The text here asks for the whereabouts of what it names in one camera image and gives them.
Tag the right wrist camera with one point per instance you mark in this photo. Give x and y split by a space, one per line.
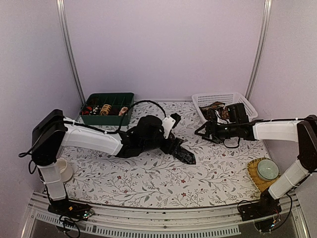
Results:
219 115

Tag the floral patterned table mat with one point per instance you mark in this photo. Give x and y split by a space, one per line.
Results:
157 180

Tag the pale green bowl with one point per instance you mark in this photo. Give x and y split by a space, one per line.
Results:
267 170

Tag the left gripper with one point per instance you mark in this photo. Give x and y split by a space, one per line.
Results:
171 144

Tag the yellow striped rolled tie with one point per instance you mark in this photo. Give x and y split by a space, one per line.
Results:
105 109

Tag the front aluminium rail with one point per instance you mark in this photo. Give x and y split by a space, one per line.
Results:
203 222

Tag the dark maroon rolled tie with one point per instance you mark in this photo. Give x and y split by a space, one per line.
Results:
114 111

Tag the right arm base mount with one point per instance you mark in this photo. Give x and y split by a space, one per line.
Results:
266 210

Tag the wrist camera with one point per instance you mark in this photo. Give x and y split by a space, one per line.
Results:
170 122
219 115

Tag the cream ceramic mug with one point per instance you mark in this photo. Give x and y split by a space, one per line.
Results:
66 171

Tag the brown patterned necktie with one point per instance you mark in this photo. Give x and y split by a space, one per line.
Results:
215 105

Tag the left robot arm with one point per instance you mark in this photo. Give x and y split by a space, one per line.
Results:
55 130

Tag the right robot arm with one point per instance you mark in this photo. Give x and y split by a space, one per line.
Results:
298 131

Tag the green divided organizer box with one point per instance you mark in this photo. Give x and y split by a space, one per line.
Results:
118 100

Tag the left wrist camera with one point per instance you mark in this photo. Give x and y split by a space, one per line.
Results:
170 122

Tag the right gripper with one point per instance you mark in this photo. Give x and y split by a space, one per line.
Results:
210 125

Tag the woven bamboo tray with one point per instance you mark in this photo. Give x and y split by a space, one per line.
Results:
260 184

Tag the red black rolled tie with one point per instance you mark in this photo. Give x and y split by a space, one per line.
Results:
87 111

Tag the white dotted black rolled tie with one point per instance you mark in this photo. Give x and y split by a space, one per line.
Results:
95 111

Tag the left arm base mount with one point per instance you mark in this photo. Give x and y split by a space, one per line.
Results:
70 213

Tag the dark floral necktie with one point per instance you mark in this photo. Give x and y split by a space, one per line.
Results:
184 155

